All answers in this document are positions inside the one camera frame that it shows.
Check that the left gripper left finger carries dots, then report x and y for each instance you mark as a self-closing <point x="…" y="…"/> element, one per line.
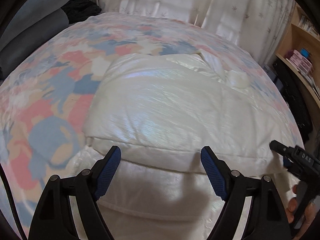
<point x="53" y="218"/>

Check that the wooden shelf unit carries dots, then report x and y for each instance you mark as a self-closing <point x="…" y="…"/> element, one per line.
<point x="297" y="38"/>

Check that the white leaf-patterned curtain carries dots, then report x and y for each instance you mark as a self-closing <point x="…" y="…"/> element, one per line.
<point x="256" y="26"/>

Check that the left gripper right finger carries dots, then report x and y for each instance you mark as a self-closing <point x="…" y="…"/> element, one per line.
<point x="266" y="217"/>

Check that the floral pastel bed blanket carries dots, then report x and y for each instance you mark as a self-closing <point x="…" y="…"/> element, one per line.
<point x="45" y="100"/>

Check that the black fuzzy cushion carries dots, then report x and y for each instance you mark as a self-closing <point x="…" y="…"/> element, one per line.
<point x="80" y="10"/>

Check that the pink boxes on shelf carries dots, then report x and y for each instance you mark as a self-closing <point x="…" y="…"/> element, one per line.
<point x="299" y="61"/>

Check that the person's right hand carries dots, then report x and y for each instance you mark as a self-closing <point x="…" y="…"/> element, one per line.
<point x="301" y="212"/>

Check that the white shiny puffer jacket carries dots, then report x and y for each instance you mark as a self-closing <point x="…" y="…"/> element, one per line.
<point x="161" y="111"/>

